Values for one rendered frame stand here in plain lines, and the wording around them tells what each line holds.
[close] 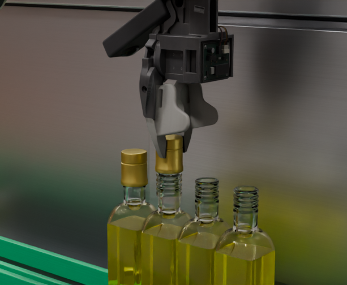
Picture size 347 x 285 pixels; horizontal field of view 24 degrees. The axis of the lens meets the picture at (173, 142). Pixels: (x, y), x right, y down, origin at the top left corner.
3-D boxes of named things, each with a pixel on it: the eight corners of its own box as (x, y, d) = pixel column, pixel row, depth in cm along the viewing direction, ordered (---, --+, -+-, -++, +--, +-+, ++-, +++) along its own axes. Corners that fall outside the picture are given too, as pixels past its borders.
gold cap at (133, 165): (153, 182, 108) (153, 150, 107) (136, 188, 105) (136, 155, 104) (132, 178, 110) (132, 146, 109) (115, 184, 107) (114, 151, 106)
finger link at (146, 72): (145, 118, 97) (153, 43, 96) (136, 117, 98) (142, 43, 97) (170, 119, 101) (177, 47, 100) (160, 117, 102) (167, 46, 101)
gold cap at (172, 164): (188, 169, 104) (189, 135, 103) (171, 175, 101) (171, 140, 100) (166, 165, 106) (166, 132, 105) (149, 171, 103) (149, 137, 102)
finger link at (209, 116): (212, 157, 101) (206, 85, 98) (174, 151, 105) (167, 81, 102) (227, 149, 104) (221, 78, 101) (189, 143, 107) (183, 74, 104)
